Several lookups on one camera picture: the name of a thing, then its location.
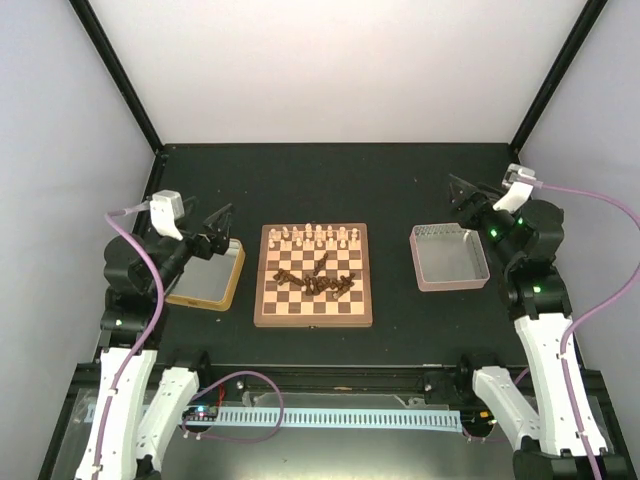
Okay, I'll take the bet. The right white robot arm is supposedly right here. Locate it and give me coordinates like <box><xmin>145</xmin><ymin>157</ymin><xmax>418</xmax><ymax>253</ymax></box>
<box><xmin>449</xmin><ymin>172</ymin><xmax>630</xmax><ymax>479</ymax></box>

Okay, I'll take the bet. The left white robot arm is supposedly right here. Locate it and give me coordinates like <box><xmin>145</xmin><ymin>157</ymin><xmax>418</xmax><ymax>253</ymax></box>
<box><xmin>75</xmin><ymin>191</ymin><xmax>234</xmax><ymax>479</ymax></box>

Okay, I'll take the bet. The row of white chess pieces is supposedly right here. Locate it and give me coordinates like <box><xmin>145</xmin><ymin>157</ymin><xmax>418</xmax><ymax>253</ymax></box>
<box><xmin>263</xmin><ymin>223</ymin><xmax>366</xmax><ymax>251</ymax></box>

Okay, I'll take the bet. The wooden chess board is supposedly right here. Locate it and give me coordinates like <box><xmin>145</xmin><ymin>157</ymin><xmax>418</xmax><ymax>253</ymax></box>
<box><xmin>254</xmin><ymin>223</ymin><xmax>373</xmax><ymax>328</ymax></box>

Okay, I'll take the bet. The pile of dark chess pieces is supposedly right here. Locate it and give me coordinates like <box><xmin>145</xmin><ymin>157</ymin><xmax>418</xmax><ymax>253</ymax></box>
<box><xmin>265</xmin><ymin>250</ymin><xmax>363</xmax><ymax>302</ymax></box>

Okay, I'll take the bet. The small circuit board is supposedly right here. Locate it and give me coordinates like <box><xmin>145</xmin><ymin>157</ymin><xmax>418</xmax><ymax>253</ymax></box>
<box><xmin>182</xmin><ymin>405</ymin><xmax>219</xmax><ymax>423</ymax></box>

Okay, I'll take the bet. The gold rimmed metal tray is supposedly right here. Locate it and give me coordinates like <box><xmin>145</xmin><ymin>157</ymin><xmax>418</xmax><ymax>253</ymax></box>
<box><xmin>166</xmin><ymin>238</ymin><xmax>245</xmax><ymax>312</ymax></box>

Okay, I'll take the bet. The pink rimmed metal tray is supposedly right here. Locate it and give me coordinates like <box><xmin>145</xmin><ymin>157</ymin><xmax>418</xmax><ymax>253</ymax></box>
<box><xmin>409</xmin><ymin>223</ymin><xmax>490</xmax><ymax>292</ymax></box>

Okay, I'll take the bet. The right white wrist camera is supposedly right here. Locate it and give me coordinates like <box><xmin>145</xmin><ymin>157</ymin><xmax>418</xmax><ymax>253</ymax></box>
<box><xmin>493</xmin><ymin>163</ymin><xmax>537</xmax><ymax>214</ymax></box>

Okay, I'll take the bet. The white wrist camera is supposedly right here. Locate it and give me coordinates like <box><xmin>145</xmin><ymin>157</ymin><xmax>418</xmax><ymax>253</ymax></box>
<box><xmin>493</xmin><ymin>163</ymin><xmax>537</xmax><ymax>214</ymax></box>
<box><xmin>149</xmin><ymin>190</ymin><xmax>185</xmax><ymax>241</ymax></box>

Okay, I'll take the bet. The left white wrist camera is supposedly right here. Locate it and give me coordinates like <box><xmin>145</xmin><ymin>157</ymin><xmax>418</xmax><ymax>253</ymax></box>
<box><xmin>149</xmin><ymin>190</ymin><xmax>185</xmax><ymax>241</ymax></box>

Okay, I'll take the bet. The black rail base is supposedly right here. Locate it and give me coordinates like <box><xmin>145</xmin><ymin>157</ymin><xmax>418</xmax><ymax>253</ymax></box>
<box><xmin>67</xmin><ymin>363</ymin><xmax>608</xmax><ymax>404</ymax></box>

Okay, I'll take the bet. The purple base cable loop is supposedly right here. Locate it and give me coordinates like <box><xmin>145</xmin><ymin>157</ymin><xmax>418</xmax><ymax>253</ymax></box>
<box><xmin>180</xmin><ymin>370</ymin><xmax>285</xmax><ymax>444</ymax></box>

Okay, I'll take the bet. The light blue cable duct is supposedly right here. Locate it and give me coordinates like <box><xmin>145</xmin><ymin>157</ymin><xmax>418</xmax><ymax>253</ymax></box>
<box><xmin>84</xmin><ymin>402</ymin><xmax>462</xmax><ymax>434</ymax></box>

